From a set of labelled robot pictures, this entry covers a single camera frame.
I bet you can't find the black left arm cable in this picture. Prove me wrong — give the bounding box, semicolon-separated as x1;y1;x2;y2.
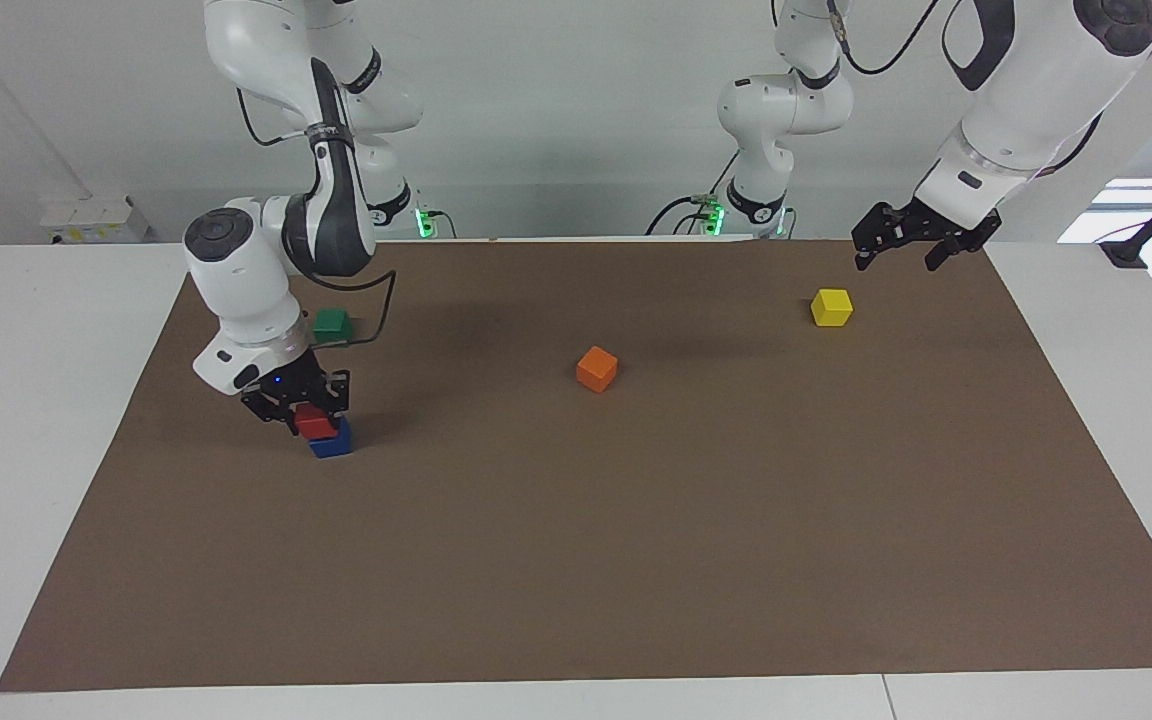
821;0;942;77

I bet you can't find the orange wooden block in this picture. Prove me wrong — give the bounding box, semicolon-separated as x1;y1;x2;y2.
576;346;620;394

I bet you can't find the brown paper mat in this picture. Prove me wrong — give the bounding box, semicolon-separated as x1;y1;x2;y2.
0;238;1152;693

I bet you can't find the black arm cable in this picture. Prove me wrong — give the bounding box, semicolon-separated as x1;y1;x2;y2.
821;0;942;77
235;85;399;348

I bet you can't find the red wooden block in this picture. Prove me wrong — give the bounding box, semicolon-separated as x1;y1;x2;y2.
294;403;341;442

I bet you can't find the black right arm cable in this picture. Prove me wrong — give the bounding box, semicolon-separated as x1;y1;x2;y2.
235;85;399;348

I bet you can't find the blue wooden block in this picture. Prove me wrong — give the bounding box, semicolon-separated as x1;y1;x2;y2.
309;417;354;460

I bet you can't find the white wall socket box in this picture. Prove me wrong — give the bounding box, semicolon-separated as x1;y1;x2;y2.
39;195;150;245

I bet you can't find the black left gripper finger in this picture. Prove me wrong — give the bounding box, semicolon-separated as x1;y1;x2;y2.
851;204;913;272
925;217;1004;272

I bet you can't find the yellow wooden block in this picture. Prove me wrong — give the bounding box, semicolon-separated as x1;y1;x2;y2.
811;288;855;329

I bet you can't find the black base cable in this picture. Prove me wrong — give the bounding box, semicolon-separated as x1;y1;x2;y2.
645;150;743;237

